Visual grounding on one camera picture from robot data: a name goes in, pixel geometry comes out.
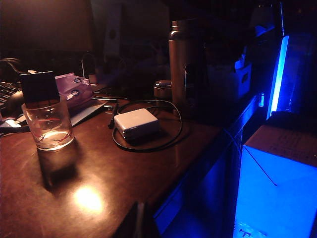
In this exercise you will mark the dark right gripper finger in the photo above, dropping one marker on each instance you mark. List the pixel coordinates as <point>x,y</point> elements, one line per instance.
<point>137,223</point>

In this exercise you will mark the Rubik's cube with dark faces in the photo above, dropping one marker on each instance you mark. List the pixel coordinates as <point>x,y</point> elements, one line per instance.
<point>39,86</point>

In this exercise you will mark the clear glass cup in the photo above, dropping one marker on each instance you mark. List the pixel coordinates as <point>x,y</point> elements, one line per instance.
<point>49,124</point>

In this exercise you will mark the white power adapter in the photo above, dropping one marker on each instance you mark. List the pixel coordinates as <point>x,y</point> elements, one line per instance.
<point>136,122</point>

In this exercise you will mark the flat blue notebook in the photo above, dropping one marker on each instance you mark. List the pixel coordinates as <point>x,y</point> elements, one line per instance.
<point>86,112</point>

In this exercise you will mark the small round metal tin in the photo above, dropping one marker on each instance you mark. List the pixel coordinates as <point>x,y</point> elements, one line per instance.
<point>162,89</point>

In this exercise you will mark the cardboard box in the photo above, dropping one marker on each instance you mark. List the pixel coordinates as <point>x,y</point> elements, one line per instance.
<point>272,193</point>

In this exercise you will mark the pale tissue pack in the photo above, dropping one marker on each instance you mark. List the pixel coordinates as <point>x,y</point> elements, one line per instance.
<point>76,91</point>

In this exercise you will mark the brown metal bottle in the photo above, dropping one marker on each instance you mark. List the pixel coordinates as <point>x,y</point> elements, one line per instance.
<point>177,64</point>

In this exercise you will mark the dark round mouse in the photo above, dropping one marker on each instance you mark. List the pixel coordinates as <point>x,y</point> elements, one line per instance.
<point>15,104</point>

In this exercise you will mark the black keyboard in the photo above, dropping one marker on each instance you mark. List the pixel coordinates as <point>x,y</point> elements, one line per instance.
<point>7,91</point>

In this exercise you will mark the grey tall speaker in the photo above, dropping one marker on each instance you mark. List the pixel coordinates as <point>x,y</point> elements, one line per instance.
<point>112,33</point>

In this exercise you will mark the blue LED light strip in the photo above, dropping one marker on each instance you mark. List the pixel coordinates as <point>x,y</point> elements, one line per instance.
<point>278,79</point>

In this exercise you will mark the dark computer monitor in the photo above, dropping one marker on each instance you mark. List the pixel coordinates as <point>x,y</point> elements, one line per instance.
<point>44,24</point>

